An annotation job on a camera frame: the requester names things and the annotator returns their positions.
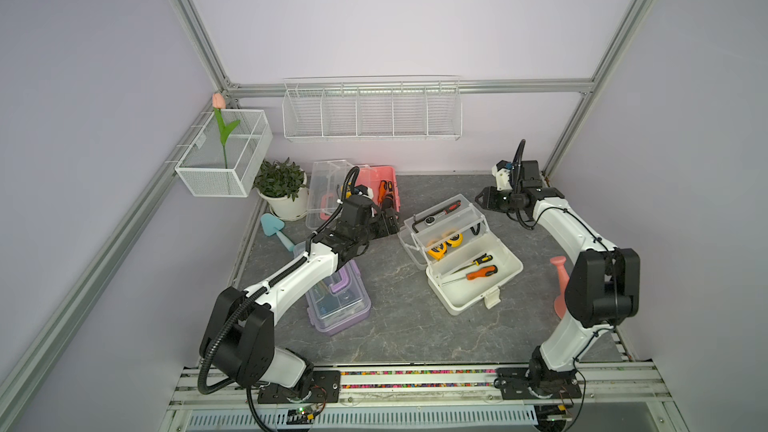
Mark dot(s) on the green potted plant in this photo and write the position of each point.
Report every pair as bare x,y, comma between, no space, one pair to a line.
280,179

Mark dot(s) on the white wire side basket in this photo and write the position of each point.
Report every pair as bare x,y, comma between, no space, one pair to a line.
201,166

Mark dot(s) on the teal garden trowel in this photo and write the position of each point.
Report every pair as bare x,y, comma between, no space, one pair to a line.
272,226

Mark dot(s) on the orange handled screwdriver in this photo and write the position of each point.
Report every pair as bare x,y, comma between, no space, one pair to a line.
480,273

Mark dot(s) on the white toolbox with clear lid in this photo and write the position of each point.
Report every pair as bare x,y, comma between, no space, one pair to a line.
457,297

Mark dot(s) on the white plastic flower pot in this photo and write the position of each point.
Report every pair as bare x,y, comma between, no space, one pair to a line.
286,208

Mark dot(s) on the yellow tape measure pair right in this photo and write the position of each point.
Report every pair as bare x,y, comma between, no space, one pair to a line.
454,240

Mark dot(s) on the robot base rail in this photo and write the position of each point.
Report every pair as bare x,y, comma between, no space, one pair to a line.
432,398

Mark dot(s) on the artificial pink tulip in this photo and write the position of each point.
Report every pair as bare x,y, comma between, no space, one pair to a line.
224,128

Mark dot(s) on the red black tool in lid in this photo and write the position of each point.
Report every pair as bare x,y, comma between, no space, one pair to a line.
431,217

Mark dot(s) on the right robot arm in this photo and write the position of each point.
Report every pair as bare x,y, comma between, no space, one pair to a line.
603,286

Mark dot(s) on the purple toolbox with clear lid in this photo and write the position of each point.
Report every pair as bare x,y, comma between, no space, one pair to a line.
339,301

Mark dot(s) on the yellow black small screwdriver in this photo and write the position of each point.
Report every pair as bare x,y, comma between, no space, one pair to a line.
475,262

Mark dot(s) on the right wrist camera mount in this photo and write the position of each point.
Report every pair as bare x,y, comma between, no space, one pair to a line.
503,172

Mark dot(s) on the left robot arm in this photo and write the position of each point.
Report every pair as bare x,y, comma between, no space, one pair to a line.
238,345

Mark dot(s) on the white wire wall shelf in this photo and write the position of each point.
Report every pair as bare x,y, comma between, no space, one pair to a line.
398,108

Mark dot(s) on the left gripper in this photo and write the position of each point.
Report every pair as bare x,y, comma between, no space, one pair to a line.
393,226

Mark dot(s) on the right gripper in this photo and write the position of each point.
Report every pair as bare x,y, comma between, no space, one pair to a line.
489,196

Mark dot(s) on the yellow tape measure pair left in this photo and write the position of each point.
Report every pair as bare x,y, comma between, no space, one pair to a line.
437,250

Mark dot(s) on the yellow tape measure pair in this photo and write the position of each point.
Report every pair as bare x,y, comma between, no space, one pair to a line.
437,250
454,240

